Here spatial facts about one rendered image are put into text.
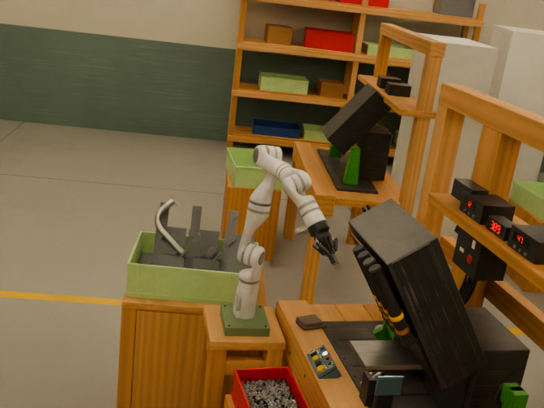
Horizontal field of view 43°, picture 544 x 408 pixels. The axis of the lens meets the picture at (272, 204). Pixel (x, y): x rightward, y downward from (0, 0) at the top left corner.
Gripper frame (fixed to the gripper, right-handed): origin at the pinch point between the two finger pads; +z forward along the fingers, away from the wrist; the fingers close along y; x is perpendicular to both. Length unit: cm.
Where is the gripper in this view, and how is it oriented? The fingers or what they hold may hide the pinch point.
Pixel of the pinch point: (333, 260)
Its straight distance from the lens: 247.2
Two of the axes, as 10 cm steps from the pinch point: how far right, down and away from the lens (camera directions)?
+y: 6.5, -0.9, 7.5
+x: -6.4, 4.8, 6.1
